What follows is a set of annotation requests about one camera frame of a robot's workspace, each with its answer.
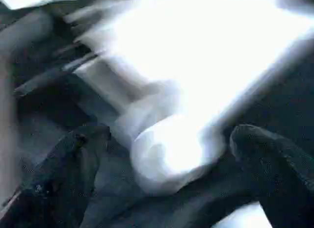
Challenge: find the black work mat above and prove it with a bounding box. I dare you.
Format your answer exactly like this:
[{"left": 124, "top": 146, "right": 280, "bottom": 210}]
[{"left": 0, "top": 0, "right": 314, "bottom": 228}]

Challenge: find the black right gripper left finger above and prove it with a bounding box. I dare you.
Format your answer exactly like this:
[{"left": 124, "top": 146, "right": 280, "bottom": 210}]
[{"left": 0, "top": 126, "right": 111, "bottom": 228}]

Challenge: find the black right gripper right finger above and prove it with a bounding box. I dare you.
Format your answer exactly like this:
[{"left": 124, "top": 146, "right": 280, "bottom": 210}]
[{"left": 230, "top": 124, "right": 314, "bottom": 228}]

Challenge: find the white plastic table leg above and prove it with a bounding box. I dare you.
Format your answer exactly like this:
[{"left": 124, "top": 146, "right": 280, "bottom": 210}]
[{"left": 62, "top": 0, "right": 314, "bottom": 191}]

